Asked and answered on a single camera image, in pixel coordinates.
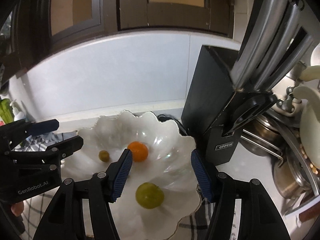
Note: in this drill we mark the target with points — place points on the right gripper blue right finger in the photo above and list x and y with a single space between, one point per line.
214 185

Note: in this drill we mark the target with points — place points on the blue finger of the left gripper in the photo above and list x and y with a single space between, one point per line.
52 156
40 128

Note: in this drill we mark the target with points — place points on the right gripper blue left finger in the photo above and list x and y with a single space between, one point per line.
108 185

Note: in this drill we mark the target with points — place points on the brown longan front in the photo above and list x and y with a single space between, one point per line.
104 156

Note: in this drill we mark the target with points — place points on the green apple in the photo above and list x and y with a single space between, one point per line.
149 196

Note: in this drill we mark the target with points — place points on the orange mandarin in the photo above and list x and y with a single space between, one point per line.
139 151

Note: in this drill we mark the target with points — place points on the person's left hand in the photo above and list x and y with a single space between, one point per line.
17 209

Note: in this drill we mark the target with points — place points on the blue pump soap bottle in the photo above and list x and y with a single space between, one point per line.
18 115

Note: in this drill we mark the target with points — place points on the green dish soap bottle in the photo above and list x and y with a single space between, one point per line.
6 111

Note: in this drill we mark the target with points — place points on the black white checkered cloth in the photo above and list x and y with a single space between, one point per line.
193 227

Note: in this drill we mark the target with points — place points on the white scalloped ceramic bowl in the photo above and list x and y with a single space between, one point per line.
167 166

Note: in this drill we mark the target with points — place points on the stainless steel pot left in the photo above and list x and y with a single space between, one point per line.
261 138

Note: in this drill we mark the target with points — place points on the stainless steel pot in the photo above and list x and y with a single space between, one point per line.
289 177
261 138

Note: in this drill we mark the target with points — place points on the stainless steel pot lower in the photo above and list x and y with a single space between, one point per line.
289 177

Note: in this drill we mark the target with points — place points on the black knife block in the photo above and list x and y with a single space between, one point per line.
215 113

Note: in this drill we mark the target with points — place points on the white enamel pot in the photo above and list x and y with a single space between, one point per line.
287 104

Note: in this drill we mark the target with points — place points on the cream ceramic kettle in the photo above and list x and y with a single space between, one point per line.
309 123

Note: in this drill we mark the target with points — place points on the steel knife handle right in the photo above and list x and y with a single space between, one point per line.
301 43

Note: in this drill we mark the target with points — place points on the steel knife handle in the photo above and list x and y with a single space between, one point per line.
301 43
263 23
279 44

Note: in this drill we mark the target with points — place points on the steel knife handle middle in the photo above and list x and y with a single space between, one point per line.
279 44

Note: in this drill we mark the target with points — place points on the steel knife handle left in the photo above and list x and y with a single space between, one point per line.
263 23

